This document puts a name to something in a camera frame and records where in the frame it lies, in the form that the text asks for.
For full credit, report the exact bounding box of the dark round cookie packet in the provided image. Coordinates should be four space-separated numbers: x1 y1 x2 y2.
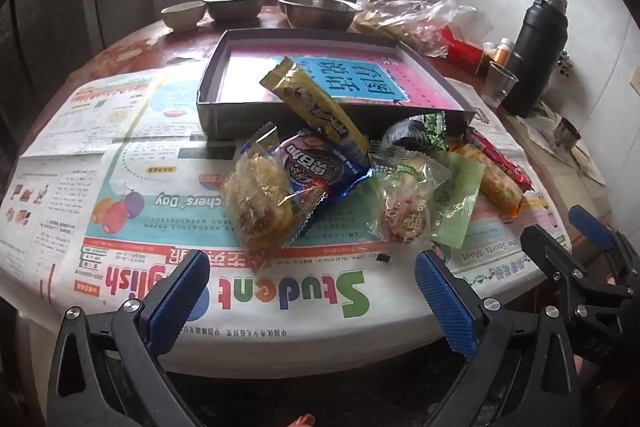
382 119 426 152

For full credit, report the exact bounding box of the clear flaky pastry packet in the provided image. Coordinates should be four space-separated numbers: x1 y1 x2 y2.
221 123 313 254

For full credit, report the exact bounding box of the small metal cup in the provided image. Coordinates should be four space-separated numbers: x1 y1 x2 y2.
552 117 582 150

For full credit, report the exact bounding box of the white paper towel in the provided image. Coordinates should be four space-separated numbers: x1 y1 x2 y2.
515 104 608 185

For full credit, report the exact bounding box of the clear plastic bag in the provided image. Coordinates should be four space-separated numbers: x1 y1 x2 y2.
350 0 493 58

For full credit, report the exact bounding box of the clear plastic cup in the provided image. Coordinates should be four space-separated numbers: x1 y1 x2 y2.
482 61 520 108

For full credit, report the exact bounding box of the pink and blue booklet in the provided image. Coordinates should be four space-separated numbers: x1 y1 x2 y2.
220 49 463 110

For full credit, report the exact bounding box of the blue cookie packet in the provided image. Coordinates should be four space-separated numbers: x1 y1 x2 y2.
277 129 373 238

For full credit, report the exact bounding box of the colourful newspaper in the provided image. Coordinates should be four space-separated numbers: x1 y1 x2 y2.
0 67 573 378

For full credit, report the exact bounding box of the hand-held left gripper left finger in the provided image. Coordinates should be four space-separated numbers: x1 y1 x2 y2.
47 249 211 427

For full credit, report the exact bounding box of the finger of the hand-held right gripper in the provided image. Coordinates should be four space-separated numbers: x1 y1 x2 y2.
569 204 640 268
520 224 635 308

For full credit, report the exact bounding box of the red snack bar packet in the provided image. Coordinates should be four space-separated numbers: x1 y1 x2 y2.
462 127 533 190

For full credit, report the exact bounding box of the green translucent snack packet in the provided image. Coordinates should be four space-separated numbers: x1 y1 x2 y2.
429 151 482 250

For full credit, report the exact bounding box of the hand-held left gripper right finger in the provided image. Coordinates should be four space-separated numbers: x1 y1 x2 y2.
414 249 583 427

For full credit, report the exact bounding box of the round pastry packet green label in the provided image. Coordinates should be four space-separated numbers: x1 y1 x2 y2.
369 141 451 254

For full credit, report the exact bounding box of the grey cardboard box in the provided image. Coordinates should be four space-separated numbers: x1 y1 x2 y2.
196 28 478 142

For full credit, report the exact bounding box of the large steel bowl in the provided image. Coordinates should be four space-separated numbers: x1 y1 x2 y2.
276 0 363 30

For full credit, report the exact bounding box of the red tissue box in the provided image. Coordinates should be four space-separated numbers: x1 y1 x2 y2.
440 24 488 68

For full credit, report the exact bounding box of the gold snack bar packet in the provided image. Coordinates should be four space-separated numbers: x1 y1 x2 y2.
259 57 371 158

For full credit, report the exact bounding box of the beige ceramic bowl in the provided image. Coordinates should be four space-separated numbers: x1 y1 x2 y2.
160 1 207 32

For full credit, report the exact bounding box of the black thermos flask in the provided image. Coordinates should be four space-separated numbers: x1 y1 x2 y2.
501 0 569 118

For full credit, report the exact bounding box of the orange cracker packet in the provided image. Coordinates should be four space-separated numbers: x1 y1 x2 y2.
450 143 528 223

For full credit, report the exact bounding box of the small steel bowl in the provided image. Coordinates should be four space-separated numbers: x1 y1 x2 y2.
202 0 269 24

